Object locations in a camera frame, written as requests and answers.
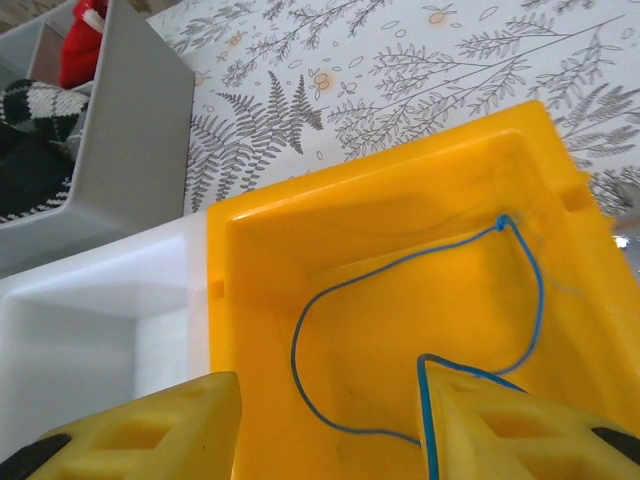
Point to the grey compartment organizer box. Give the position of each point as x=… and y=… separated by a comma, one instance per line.
x=135, y=150

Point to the black sock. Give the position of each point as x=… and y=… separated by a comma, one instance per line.
x=25, y=170

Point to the red santa hat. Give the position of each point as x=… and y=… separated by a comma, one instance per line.
x=80, y=50

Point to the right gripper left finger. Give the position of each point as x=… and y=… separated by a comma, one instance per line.
x=150, y=440

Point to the floral tablecloth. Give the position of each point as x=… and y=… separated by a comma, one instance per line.
x=400, y=50

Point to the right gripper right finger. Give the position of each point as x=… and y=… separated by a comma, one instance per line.
x=500, y=430

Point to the white plastic bin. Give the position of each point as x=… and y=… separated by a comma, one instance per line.
x=75, y=340

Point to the yellow plastic bin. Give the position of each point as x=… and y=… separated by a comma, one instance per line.
x=350, y=240

